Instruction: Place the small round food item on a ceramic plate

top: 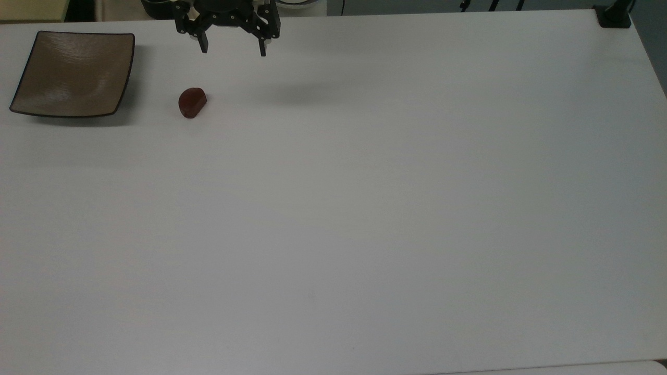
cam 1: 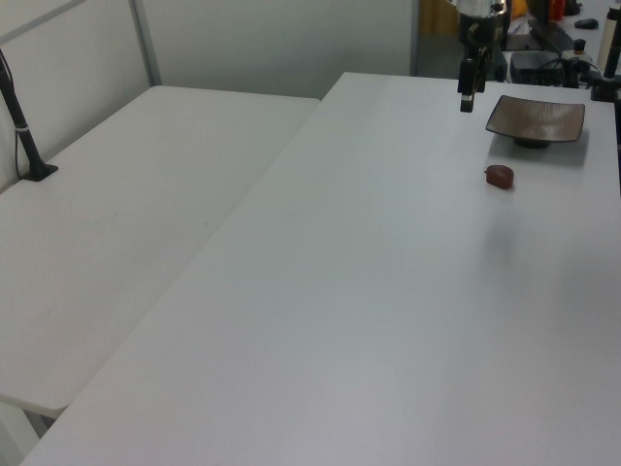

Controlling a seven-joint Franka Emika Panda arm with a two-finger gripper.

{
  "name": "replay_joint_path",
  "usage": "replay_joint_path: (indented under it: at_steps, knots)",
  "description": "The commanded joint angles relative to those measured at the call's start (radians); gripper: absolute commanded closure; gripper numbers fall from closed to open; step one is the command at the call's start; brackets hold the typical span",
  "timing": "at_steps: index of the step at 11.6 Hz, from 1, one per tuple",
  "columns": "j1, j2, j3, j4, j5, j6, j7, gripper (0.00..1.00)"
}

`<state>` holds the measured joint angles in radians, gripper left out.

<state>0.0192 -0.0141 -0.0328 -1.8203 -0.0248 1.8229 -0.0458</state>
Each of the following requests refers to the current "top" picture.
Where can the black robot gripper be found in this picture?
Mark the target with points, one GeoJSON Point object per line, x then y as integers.
{"type": "Point", "coordinates": [229, 18]}

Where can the small round dark red food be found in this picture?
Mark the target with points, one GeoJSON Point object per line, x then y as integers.
{"type": "Point", "coordinates": [192, 102]}

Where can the black round base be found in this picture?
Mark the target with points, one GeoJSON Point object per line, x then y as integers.
{"type": "Point", "coordinates": [156, 8]}

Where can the square brown ceramic plate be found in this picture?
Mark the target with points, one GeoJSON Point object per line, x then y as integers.
{"type": "Point", "coordinates": [73, 74]}

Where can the pale yellow box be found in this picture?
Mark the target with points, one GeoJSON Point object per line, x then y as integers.
{"type": "Point", "coordinates": [32, 9]}

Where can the black stand legs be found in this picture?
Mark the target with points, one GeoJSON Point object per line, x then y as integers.
{"type": "Point", "coordinates": [490, 4]}

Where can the black table clamp mount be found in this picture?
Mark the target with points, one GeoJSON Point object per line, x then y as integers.
{"type": "Point", "coordinates": [614, 16]}

